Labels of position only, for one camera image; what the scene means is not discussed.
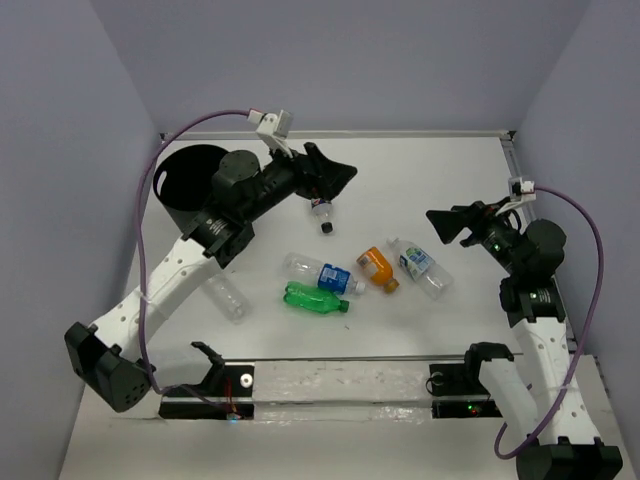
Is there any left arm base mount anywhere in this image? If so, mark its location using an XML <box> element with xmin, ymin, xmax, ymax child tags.
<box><xmin>158</xmin><ymin>341</ymin><xmax>255</xmax><ymax>423</ymax></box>

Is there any black cylindrical bin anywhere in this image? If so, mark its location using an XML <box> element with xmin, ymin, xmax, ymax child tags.
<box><xmin>153</xmin><ymin>144</ymin><xmax>229</xmax><ymax>232</ymax></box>

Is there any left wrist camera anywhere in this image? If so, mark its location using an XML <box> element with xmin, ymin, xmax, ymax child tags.
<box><xmin>248</xmin><ymin>109</ymin><xmax>293</xmax><ymax>157</ymax></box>

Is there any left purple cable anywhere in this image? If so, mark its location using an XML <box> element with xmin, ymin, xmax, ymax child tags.
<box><xmin>136</xmin><ymin>108</ymin><xmax>251</xmax><ymax>419</ymax></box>

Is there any water bottle white green label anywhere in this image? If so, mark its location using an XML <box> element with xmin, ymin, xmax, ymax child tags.
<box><xmin>387</xmin><ymin>237</ymin><xmax>453</xmax><ymax>300</ymax></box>

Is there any small bottle black cap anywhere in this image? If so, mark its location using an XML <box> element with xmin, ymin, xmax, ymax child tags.
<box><xmin>310</xmin><ymin>198</ymin><xmax>334</xmax><ymax>235</ymax></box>

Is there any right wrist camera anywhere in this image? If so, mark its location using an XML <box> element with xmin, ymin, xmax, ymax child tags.
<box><xmin>498</xmin><ymin>177</ymin><xmax>536</xmax><ymax>214</ymax></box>

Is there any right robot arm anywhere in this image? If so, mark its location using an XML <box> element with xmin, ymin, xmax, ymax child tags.
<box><xmin>426</xmin><ymin>200</ymin><xmax>623</xmax><ymax>479</ymax></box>

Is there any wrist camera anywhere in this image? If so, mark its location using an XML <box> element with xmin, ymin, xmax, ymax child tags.
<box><xmin>498</xmin><ymin>177</ymin><xmax>536</xmax><ymax>214</ymax></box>
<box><xmin>248</xmin><ymin>109</ymin><xmax>293</xmax><ymax>157</ymax></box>

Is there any clear bottle blue cap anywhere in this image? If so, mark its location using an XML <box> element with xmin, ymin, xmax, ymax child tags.
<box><xmin>201</xmin><ymin>273</ymin><xmax>250</xmax><ymax>323</ymax></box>

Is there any orange juice bottle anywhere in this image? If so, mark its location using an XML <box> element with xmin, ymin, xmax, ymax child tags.
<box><xmin>356</xmin><ymin>246</ymin><xmax>399</xmax><ymax>294</ymax></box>

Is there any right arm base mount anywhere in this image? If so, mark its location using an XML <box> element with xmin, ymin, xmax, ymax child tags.
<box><xmin>425</xmin><ymin>344</ymin><xmax>532</xmax><ymax>421</ymax></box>

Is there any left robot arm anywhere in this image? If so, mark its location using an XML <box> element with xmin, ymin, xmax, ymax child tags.
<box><xmin>64</xmin><ymin>142</ymin><xmax>357</xmax><ymax>413</ymax></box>

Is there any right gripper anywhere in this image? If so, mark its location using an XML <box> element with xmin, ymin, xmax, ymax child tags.
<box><xmin>425</xmin><ymin>196</ymin><xmax>525</xmax><ymax>276</ymax></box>

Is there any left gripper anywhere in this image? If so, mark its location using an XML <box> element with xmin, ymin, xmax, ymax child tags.
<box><xmin>239</xmin><ymin>137</ymin><xmax>354</xmax><ymax>223</ymax></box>

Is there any clear bottle blue label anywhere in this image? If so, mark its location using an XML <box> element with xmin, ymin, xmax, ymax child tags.
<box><xmin>283</xmin><ymin>253</ymin><xmax>366</xmax><ymax>295</ymax></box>

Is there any green plastic bottle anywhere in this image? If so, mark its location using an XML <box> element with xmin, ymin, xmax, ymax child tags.
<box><xmin>283</xmin><ymin>281</ymin><xmax>350</xmax><ymax>314</ymax></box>

